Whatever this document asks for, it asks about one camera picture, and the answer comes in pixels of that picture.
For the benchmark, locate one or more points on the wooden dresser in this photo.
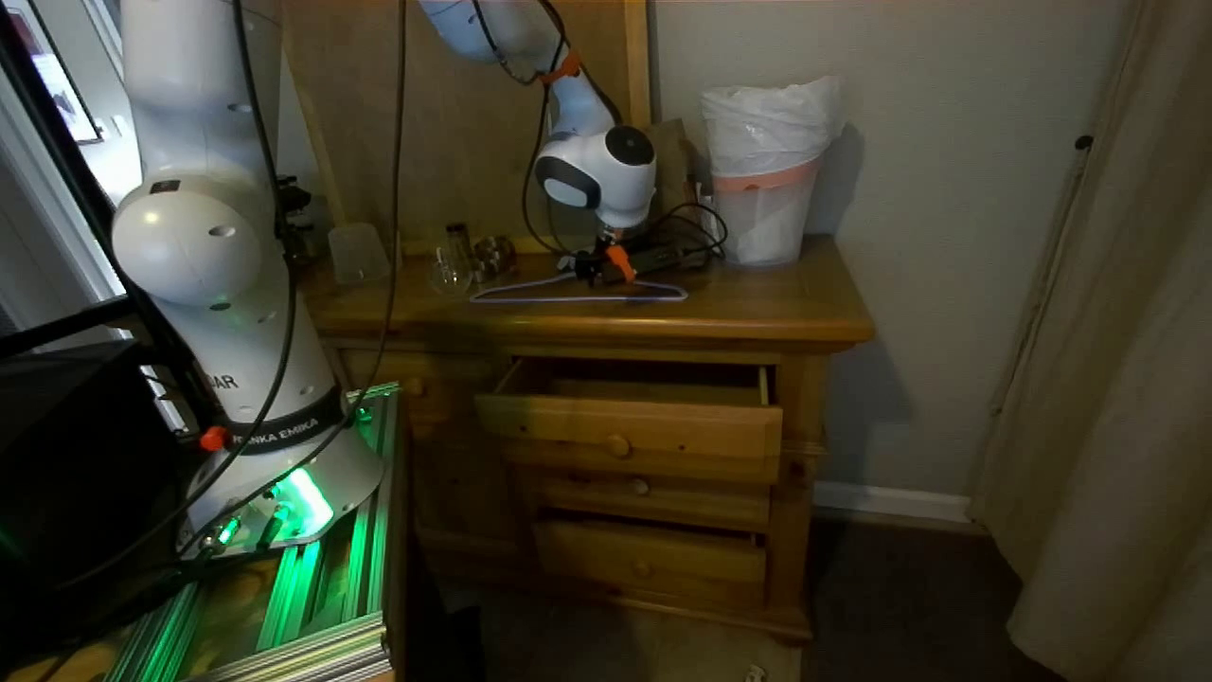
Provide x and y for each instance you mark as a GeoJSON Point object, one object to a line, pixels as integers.
{"type": "Point", "coordinates": [809, 305]}

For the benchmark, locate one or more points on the beige curtain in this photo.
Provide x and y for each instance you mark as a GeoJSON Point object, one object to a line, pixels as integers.
{"type": "Point", "coordinates": [1121, 380]}

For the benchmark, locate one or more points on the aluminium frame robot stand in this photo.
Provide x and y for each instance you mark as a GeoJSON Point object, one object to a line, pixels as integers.
{"type": "Point", "coordinates": [317, 608]}

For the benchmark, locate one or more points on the white lined trash bin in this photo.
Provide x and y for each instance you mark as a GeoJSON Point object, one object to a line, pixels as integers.
{"type": "Point", "coordinates": [764, 191]}

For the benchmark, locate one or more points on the black box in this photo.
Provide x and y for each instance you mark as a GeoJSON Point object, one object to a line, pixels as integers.
{"type": "Point", "coordinates": [77, 480]}

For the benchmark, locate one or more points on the white window frame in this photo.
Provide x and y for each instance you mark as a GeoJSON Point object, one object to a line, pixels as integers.
{"type": "Point", "coordinates": [52, 215]}

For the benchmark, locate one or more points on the small wooden drawer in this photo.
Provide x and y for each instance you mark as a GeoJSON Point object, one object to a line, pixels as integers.
{"type": "Point", "coordinates": [429, 380]}

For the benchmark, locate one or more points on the silver round base plate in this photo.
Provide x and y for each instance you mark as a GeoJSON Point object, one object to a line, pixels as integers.
{"type": "Point", "coordinates": [252, 499]}

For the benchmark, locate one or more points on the small items on dresser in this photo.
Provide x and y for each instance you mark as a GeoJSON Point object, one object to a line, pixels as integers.
{"type": "Point", "coordinates": [457, 265]}

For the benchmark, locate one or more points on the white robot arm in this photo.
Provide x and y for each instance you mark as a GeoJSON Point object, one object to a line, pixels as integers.
{"type": "Point", "coordinates": [203, 250]}

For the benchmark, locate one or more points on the small grey container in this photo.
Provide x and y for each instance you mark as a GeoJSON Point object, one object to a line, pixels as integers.
{"type": "Point", "coordinates": [362, 259]}

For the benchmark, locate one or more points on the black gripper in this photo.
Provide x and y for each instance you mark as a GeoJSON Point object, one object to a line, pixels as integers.
{"type": "Point", "coordinates": [655, 259]}

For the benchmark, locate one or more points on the white baseboard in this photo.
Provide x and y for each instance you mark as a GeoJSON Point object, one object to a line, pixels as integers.
{"type": "Point", "coordinates": [891, 504]}

